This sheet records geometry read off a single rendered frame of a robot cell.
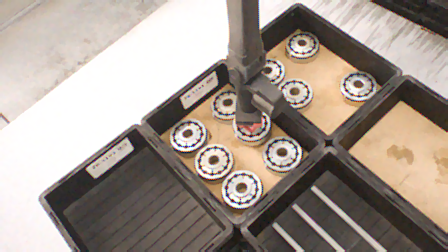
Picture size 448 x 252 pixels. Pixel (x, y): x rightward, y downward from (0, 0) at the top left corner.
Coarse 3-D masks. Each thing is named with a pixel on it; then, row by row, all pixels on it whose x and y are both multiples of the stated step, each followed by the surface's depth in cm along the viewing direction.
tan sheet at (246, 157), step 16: (192, 112) 130; (208, 112) 130; (208, 128) 127; (224, 128) 126; (272, 128) 125; (208, 144) 124; (224, 144) 124; (240, 144) 123; (192, 160) 122; (240, 160) 120; (256, 160) 120; (272, 176) 117; (240, 192) 115
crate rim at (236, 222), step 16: (192, 80) 124; (176, 96) 122; (288, 112) 116; (144, 128) 117; (304, 128) 113; (160, 144) 114; (320, 144) 110; (176, 160) 111; (192, 176) 108; (288, 176) 106; (208, 192) 105; (272, 192) 104; (224, 208) 103; (256, 208) 102; (240, 224) 101
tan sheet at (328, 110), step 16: (320, 48) 139; (288, 64) 137; (304, 64) 137; (320, 64) 136; (336, 64) 135; (320, 80) 133; (336, 80) 132; (320, 96) 130; (336, 96) 129; (304, 112) 127; (320, 112) 127; (336, 112) 126; (352, 112) 126; (320, 128) 124
